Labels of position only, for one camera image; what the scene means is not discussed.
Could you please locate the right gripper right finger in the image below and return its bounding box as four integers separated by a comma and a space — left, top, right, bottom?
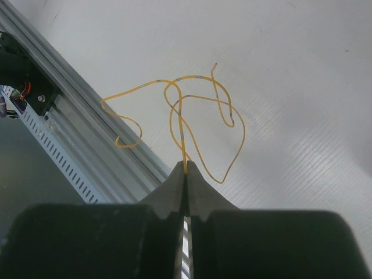
187, 162, 371, 278

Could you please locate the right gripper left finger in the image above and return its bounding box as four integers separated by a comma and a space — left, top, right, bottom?
1, 163, 185, 278

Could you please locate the aluminium mounting rail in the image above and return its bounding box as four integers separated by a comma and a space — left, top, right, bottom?
1, 1, 170, 203

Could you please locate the white slotted cable duct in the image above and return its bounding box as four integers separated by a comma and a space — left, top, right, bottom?
1, 87, 104, 205

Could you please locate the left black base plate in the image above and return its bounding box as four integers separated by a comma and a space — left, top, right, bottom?
1, 31, 60, 116

